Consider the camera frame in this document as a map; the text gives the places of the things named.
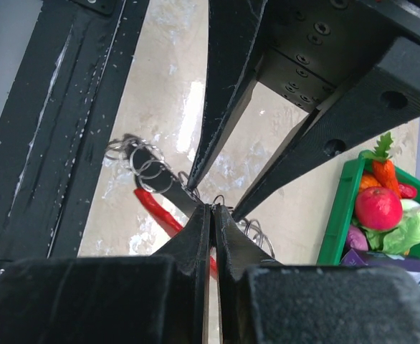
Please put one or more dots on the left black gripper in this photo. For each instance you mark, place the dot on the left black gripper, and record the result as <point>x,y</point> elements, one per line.
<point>355,65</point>

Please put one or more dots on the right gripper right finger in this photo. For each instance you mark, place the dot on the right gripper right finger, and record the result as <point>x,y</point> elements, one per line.
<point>264,301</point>

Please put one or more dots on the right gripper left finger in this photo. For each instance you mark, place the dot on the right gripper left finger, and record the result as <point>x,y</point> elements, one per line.
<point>161,298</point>

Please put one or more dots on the purple sweet potato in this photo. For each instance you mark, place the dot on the purple sweet potato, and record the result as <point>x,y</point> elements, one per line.
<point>356,239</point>

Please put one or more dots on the orange carrot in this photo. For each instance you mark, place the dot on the orange carrot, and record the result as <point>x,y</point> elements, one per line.
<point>383,168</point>

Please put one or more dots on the red apple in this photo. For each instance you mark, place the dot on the red apple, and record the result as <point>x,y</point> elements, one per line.
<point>378,208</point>

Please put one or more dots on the purple white box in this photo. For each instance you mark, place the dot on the purple white box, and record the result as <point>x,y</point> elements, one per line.
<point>355,258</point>

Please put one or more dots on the red chili pepper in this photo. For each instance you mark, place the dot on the red chili pepper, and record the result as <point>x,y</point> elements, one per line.
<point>407,191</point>

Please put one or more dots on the white green cabbage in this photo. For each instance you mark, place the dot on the white green cabbage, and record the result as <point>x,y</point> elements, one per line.
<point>402,238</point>

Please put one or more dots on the black base frame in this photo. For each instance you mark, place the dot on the black base frame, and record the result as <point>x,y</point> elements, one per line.
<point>57,122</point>

